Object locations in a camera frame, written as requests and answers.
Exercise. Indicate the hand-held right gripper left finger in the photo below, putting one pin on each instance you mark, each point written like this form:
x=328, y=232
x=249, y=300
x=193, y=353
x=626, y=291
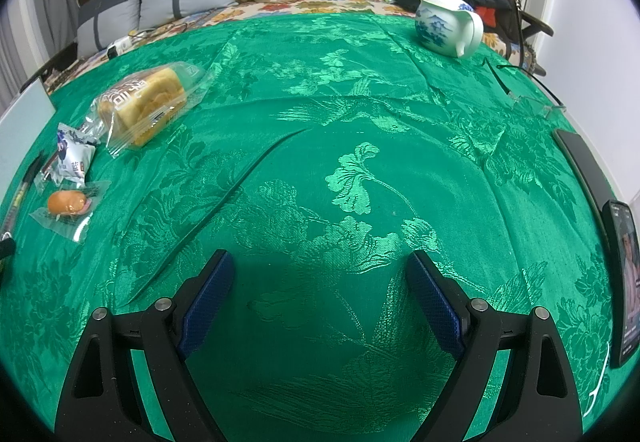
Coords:
x=207, y=302

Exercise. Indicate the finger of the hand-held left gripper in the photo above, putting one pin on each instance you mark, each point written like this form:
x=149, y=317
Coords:
x=5, y=257

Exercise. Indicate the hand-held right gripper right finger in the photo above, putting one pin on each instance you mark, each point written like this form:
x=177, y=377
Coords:
x=437, y=307

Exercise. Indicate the dark stick snack packet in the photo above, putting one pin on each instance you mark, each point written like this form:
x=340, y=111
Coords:
x=10, y=207

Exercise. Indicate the orange bun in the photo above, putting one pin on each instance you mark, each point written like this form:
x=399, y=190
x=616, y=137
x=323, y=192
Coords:
x=65, y=204

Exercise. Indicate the white and blue snack packet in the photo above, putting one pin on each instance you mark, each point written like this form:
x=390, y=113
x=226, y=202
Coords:
x=75, y=156

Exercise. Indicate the bread loaf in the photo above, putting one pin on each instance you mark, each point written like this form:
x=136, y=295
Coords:
x=145, y=101

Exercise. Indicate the white rectangular board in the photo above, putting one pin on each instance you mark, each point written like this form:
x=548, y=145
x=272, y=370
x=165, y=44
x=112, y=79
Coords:
x=22, y=131

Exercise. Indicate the smartphone with lit screen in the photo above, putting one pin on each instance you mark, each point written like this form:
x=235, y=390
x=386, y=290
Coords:
x=627, y=282

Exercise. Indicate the black phone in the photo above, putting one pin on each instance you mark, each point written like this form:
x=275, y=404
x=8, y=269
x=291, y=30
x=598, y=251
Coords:
x=582, y=166

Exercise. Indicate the green patterned tablecloth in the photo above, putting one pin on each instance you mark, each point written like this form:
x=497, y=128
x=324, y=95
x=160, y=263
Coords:
x=325, y=121

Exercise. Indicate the grey curtain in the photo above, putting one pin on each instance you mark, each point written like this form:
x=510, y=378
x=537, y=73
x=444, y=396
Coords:
x=50, y=31

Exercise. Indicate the white power strip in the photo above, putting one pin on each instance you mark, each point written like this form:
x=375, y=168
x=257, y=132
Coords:
x=120, y=46

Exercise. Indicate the white and blue teapot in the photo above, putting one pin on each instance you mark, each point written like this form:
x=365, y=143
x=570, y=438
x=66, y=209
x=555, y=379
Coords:
x=442, y=29

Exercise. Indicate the dark wooden chair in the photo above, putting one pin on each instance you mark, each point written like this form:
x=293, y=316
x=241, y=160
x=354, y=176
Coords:
x=537, y=24

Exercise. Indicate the clear frame glasses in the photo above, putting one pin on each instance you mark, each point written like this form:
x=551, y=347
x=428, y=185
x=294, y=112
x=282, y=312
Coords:
x=554, y=109

